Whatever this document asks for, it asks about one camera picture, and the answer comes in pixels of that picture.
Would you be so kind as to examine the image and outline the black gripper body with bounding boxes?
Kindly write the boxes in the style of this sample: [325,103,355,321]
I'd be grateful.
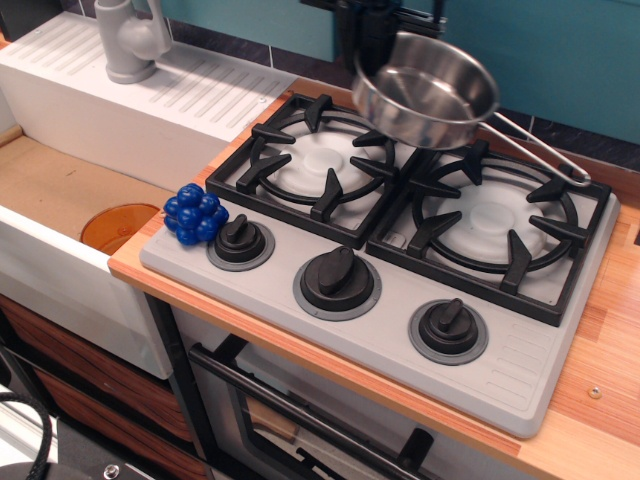
[302,0,445,35]

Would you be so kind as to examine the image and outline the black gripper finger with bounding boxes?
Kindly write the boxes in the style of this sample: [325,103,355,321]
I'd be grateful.
[335,0,362,74]
[362,1,400,76]

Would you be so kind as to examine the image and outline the stainless steel pan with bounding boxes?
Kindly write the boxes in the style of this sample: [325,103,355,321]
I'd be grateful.
[352,31,591,187]

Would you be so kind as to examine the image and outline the black left stove knob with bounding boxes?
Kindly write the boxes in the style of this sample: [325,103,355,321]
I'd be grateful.
[206,214,275,272]

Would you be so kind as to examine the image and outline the black stove knob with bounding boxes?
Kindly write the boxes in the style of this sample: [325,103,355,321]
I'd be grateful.
[293,246,382,322]
[409,298,489,366]
[206,214,275,272]

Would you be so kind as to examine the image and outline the blue toy blueberry cluster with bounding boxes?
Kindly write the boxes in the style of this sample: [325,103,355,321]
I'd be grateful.
[163,183,229,246]

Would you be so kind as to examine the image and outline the grey toy stove top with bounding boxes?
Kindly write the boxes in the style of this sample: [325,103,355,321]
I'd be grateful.
[140,94,620,438]

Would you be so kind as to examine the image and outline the black middle stove knob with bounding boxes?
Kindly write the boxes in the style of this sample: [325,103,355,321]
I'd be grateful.
[293,246,382,322]

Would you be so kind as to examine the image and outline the black right stove knob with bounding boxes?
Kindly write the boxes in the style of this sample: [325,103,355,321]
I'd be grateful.
[409,298,489,366]

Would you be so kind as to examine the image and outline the black left burner grate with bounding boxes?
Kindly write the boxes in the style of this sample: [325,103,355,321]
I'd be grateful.
[206,94,435,249]

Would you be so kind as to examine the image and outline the black burner grate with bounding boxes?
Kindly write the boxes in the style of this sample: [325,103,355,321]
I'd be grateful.
[206,94,435,249]
[366,140,617,327]

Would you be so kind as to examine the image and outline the grey toy faucet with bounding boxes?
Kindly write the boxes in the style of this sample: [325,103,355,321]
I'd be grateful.
[94,0,172,84]

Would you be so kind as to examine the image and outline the black right burner grate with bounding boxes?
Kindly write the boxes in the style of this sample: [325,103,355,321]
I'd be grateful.
[366,140,617,327]

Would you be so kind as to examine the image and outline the white toy sink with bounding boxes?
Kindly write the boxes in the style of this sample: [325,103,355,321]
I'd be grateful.
[1,13,294,379]

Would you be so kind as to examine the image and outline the wooden drawer fronts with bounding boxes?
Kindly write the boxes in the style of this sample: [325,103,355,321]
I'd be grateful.
[1,297,210,479]

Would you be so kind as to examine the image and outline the oven door with handle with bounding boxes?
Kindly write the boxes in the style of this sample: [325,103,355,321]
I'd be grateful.
[187,335,527,479]

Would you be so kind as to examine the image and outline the black braided cable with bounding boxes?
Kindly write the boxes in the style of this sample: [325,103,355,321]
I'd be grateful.
[0,392,55,480]

